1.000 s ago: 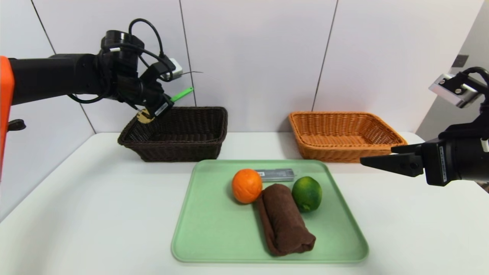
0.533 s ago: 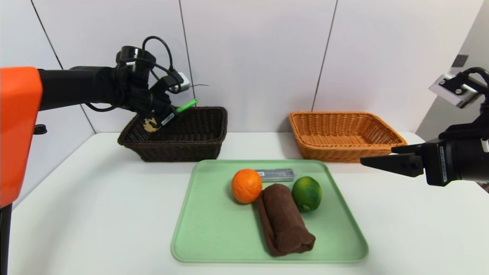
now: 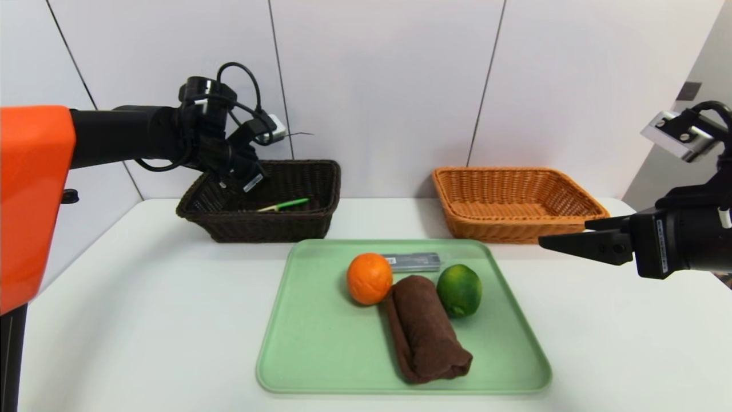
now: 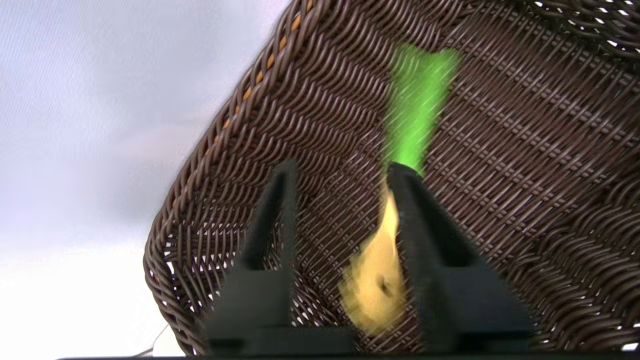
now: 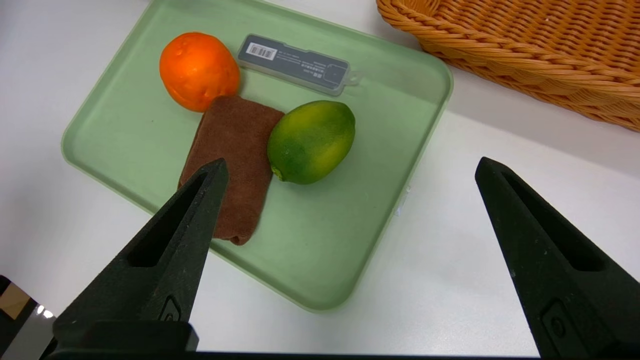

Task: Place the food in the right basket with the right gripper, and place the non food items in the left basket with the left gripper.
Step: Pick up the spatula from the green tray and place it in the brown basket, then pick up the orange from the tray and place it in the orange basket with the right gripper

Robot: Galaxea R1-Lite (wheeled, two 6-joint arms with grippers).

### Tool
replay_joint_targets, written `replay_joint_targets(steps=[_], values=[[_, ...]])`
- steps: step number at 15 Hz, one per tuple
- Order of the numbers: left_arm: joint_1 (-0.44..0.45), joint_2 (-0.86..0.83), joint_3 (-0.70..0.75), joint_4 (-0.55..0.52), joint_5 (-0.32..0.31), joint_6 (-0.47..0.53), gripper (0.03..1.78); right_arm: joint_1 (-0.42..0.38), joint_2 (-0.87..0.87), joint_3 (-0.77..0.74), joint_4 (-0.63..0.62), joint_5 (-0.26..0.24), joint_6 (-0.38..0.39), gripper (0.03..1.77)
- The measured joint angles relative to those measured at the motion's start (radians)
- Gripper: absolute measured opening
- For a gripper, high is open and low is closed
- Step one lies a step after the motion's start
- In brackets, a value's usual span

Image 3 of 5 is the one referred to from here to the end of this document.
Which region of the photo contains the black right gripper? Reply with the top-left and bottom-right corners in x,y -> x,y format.
538,207 -> 732,280

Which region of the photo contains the brown towel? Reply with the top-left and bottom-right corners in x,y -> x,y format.
383,275 -> 474,384

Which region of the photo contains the orange fruit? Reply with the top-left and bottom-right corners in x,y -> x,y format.
346,252 -> 394,306

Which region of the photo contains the beige pasta fork green handle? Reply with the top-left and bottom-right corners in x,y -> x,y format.
256,198 -> 311,213

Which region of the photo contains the orange wicker basket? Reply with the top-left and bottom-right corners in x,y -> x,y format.
432,167 -> 610,245

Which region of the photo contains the dark brown wicker basket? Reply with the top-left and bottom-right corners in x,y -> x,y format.
176,160 -> 342,244

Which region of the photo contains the green lime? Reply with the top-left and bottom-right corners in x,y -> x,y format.
436,264 -> 483,319

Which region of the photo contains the grey case with barcode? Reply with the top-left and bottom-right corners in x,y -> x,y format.
382,252 -> 442,273

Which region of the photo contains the light green plastic tray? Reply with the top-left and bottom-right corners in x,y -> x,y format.
256,239 -> 553,395

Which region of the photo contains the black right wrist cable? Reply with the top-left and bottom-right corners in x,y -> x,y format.
689,100 -> 732,132

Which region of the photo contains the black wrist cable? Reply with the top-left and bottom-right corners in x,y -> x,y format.
134,62 -> 275,172
689,100 -> 732,132

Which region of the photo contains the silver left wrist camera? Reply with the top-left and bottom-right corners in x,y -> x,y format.
254,113 -> 287,145

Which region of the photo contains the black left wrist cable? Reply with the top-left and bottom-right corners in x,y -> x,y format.
134,62 -> 275,172

